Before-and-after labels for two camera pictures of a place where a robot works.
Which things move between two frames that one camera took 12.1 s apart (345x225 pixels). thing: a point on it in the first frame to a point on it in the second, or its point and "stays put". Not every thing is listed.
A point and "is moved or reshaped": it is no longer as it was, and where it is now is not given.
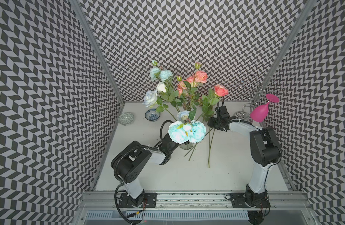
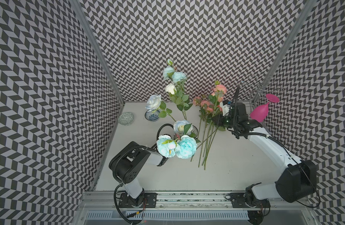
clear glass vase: (186, 145) to (195, 131)
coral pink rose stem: (212, 99) is moved or reshaped
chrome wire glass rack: (259, 91) stays put
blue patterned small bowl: (152, 115) stays put
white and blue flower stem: (164, 96) to (176, 88)
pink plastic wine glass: (259, 112) stays put
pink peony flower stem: (195, 146) to (206, 106)
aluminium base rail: (99, 208) stays put
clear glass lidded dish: (126, 118) stays put
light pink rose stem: (210, 152) to (206, 106)
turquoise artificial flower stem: (182, 133) to (184, 147)
